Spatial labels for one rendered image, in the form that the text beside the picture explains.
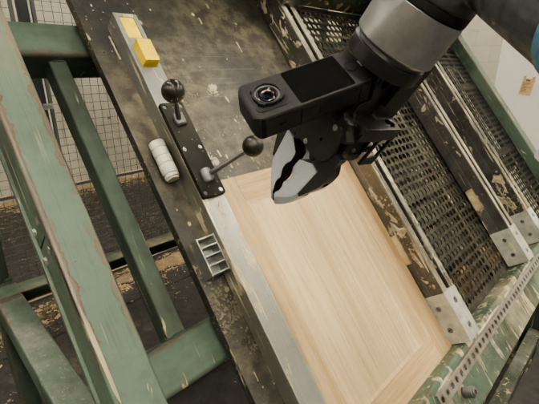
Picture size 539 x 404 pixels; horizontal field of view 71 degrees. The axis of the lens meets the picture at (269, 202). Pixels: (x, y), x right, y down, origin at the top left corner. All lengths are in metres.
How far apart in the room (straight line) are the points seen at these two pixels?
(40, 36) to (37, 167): 0.34
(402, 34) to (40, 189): 0.49
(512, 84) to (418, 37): 4.24
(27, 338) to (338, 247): 0.95
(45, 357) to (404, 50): 1.17
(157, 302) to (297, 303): 0.26
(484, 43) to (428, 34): 5.77
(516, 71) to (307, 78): 4.25
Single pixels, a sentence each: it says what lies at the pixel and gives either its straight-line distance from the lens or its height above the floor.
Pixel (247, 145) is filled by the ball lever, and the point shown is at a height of 1.42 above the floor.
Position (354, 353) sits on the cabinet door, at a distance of 0.83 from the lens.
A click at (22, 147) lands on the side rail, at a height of 1.43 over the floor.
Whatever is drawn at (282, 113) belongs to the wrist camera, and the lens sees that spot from 0.32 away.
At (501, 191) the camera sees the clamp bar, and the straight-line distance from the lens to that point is 1.75.
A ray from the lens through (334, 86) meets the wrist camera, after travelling 0.34.
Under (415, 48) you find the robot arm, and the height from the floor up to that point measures 1.55.
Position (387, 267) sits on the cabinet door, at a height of 1.08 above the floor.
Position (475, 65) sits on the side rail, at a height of 1.55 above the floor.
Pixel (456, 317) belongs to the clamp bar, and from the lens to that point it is 1.05.
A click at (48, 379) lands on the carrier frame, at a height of 0.79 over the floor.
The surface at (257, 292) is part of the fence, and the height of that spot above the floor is 1.17.
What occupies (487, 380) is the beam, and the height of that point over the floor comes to 0.84.
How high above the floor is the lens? 1.54
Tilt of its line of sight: 20 degrees down
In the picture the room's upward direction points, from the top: straight up
